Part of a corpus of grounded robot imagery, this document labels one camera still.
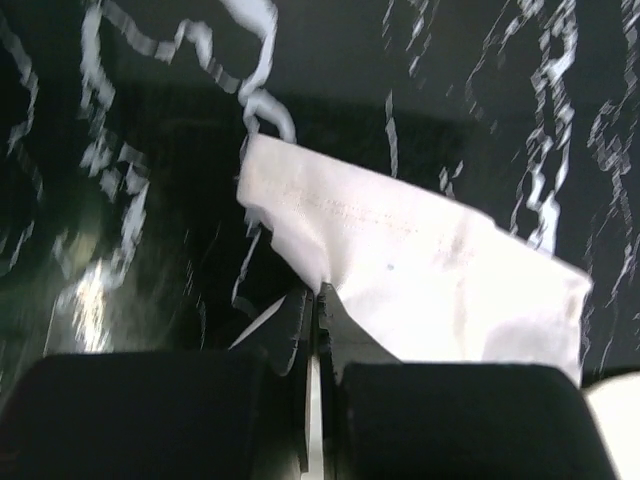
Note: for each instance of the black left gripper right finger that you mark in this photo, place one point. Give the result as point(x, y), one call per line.
point(340, 341)

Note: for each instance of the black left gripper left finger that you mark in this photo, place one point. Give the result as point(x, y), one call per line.
point(284, 343)

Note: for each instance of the white t shirt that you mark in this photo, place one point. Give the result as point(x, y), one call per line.
point(426, 278)

